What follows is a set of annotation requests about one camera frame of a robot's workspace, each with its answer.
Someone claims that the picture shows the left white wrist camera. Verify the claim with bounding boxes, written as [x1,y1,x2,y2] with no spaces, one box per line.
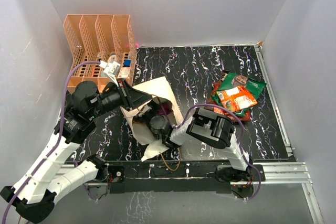
[99,60,121,85]

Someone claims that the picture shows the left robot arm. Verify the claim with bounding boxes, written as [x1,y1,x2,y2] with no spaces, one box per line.
[1,80,152,223]

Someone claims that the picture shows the orange chips bag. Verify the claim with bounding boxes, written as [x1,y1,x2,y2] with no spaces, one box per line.
[212,82,251,123]

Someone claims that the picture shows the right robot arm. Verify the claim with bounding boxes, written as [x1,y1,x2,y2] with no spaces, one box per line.
[132,106,254,182]

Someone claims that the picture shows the white box red label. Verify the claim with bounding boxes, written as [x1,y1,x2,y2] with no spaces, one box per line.
[118,67,131,78]

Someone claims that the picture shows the brown paper bag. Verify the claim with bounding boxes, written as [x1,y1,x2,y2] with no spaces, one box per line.
[121,77,185,162]

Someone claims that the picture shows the brown Kettle chips bag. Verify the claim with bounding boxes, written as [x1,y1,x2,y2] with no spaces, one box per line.
[207,70,230,105]

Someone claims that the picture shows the aluminium frame rail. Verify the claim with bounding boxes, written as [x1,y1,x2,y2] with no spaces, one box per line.
[60,45,322,223]

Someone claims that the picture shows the white bottle with label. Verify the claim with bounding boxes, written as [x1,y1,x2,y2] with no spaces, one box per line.
[108,52,119,63]

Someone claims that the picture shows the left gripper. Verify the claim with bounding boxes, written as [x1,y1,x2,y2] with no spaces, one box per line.
[88,78,153,119]

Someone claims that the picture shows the orange candy pack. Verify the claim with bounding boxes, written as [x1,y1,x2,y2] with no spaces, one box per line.
[216,86,257,112]

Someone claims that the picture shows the blue stamp block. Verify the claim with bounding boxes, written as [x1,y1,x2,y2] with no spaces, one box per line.
[123,59,131,67]

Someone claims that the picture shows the orange plastic file organizer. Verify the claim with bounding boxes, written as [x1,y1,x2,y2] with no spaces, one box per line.
[64,14,137,85]

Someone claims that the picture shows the purple snack bag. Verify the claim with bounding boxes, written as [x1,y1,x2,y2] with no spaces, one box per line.
[159,103,173,115]

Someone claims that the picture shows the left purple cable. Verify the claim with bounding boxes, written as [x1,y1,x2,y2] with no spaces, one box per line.
[2,60,106,224]

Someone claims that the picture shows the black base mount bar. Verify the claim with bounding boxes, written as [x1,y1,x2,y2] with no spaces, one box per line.
[108,161,265,197]

